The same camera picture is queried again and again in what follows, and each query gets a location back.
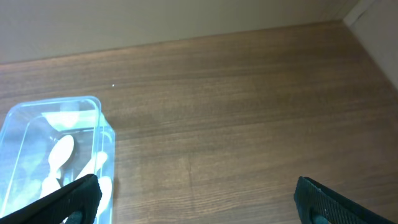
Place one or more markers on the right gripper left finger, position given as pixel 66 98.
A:
pixel 76 202

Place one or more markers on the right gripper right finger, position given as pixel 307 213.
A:
pixel 317 203

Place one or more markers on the white spoon with long handle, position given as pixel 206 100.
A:
pixel 106 187

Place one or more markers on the yellow plastic spoon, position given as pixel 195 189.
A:
pixel 94 165

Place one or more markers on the white plastic spoon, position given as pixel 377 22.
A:
pixel 59 155

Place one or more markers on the right clear plastic container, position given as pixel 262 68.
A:
pixel 30 131

